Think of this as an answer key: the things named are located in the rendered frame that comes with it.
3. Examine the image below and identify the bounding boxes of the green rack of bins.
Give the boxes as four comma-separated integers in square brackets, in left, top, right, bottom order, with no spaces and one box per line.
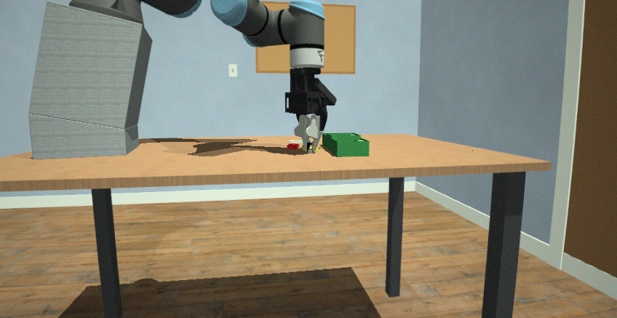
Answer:
[322,133,370,157]

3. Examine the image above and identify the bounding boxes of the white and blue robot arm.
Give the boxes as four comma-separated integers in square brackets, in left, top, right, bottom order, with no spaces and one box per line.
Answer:
[69,0,337,106]

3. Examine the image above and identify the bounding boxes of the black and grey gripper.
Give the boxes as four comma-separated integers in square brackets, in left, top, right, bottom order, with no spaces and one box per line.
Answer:
[285,68,327,153]

